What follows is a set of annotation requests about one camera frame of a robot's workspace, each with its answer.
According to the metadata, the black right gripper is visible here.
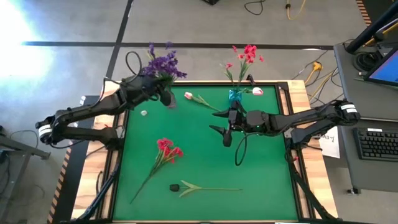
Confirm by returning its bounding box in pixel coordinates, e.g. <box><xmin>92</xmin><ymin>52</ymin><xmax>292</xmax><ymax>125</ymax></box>
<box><xmin>208</xmin><ymin>100</ymin><xmax>271</xmax><ymax>147</ymax></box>

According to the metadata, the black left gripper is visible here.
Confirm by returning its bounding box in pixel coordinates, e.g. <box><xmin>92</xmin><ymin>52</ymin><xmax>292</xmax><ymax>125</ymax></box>
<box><xmin>144</xmin><ymin>81</ymin><xmax>172</xmax><ymax>107</ymax></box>

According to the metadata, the purple flower bunch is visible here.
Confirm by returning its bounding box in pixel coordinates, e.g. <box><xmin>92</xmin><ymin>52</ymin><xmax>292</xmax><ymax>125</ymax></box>
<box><xmin>141</xmin><ymin>41</ymin><xmax>188</xmax><ymax>94</ymax></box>

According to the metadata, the red flower bunch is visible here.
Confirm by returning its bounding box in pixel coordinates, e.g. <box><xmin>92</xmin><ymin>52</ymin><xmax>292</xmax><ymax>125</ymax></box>
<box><xmin>222</xmin><ymin>44</ymin><xmax>265</xmax><ymax>94</ymax></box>
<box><xmin>129</xmin><ymin>138</ymin><xmax>184</xmax><ymax>205</ymax></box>

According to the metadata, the dark tulip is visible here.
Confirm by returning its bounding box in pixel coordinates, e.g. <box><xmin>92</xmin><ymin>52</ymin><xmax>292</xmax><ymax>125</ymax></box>
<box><xmin>169</xmin><ymin>179</ymin><xmax>243</xmax><ymax>198</ymax></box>

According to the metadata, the blue glass vase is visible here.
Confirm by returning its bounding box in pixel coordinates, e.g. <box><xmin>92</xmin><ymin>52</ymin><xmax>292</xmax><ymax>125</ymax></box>
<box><xmin>228</xmin><ymin>88</ymin><xmax>243</xmax><ymax>105</ymax></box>

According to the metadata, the green table mat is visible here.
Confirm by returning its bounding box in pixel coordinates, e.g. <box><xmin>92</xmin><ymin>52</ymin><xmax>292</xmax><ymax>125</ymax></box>
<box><xmin>112</xmin><ymin>85</ymin><xmax>299</xmax><ymax>222</ymax></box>

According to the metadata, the light wooden table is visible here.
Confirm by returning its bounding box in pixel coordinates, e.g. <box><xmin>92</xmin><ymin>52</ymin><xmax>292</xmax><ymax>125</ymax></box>
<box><xmin>70</xmin><ymin>80</ymin><xmax>340</xmax><ymax>224</ymax></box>

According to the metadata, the black panel with striped edge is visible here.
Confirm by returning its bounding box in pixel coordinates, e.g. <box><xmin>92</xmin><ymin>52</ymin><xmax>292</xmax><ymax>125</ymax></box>
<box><xmin>46</xmin><ymin>95</ymin><xmax>100</xmax><ymax>224</ymax></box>

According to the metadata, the white paper sheet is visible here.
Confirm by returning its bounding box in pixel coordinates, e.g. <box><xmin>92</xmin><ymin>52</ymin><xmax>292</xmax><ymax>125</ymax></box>
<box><xmin>318</xmin><ymin>126</ymin><xmax>341</xmax><ymax>159</ymax></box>

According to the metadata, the grey side desk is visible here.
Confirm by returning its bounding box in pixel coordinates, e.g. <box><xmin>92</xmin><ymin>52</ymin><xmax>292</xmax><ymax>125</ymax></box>
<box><xmin>334</xmin><ymin>42</ymin><xmax>398</xmax><ymax>194</ymax></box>

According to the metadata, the grey metal stand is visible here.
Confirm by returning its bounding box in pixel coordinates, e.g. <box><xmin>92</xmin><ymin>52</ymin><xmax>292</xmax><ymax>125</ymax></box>
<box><xmin>0</xmin><ymin>126</ymin><xmax>51</xmax><ymax>224</ymax></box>

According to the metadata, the black keyboard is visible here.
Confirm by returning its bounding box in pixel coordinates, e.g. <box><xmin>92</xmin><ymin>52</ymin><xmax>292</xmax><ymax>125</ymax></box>
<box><xmin>353</xmin><ymin>127</ymin><xmax>398</xmax><ymax>162</ymax></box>

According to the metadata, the monitor with blue screen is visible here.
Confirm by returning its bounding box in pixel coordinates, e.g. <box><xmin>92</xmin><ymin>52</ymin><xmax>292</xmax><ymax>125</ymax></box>
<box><xmin>363</xmin><ymin>46</ymin><xmax>398</xmax><ymax>87</ymax></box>

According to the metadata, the black pole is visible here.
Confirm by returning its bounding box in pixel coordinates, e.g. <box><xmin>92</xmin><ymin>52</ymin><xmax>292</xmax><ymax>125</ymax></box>
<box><xmin>345</xmin><ymin>1</ymin><xmax>398</xmax><ymax>54</ymax></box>

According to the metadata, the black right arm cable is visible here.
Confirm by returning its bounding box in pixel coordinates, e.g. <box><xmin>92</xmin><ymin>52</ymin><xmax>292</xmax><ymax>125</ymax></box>
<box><xmin>234</xmin><ymin>132</ymin><xmax>251</xmax><ymax>167</ymax></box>

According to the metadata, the black table frame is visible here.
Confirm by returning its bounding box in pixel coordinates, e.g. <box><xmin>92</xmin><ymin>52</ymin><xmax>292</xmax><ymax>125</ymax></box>
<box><xmin>102</xmin><ymin>81</ymin><xmax>307</xmax><ymax>224</ymax></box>

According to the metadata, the yellow extension cable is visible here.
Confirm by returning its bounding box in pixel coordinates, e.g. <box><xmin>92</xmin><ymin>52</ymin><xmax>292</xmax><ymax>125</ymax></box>
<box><xmin>304</xmin><ymin>61</ymin><xmax>335</xmax><ymax>100</ymax></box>

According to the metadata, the black floor cable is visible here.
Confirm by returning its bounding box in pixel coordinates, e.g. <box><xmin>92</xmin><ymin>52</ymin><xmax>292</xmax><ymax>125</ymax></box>
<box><xmin>244</xmin><ymin>0</ymin><xmax>265</xmax><ymax>16</ymax></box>

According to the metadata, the black diagonal frame strut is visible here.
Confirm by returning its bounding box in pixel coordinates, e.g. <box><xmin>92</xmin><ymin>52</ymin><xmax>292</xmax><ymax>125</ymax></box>
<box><xmin>289</xmin><ymin>161</ymin><xmax>335</xmax><ymax>222</ymax></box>
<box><xmin>76</xmin><ymin>161</ymin><xmax>122</xmax><ymax>222</ymax></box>

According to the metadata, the yellow floor cable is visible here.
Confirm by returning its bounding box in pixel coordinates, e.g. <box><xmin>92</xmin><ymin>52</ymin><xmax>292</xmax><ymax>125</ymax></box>
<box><xmin>285</xmin><ymin>0</ymin><xmax>307</xmax><ymax>21</ymax></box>

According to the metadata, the coiled black cable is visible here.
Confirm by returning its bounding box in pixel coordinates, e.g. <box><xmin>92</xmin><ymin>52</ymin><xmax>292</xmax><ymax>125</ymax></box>
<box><xmin>354</xmin><ymin>51</ymin><xmax>382</xmax><ymax>72</ymax></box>

